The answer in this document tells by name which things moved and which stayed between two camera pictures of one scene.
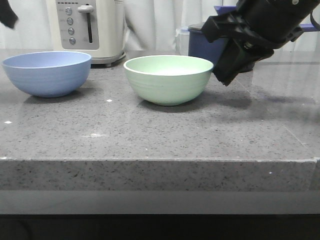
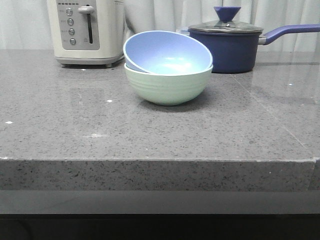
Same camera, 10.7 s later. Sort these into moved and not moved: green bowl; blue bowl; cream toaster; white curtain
Moved: blue bowl
Not moved: cream toaster; green bowl; white curtain
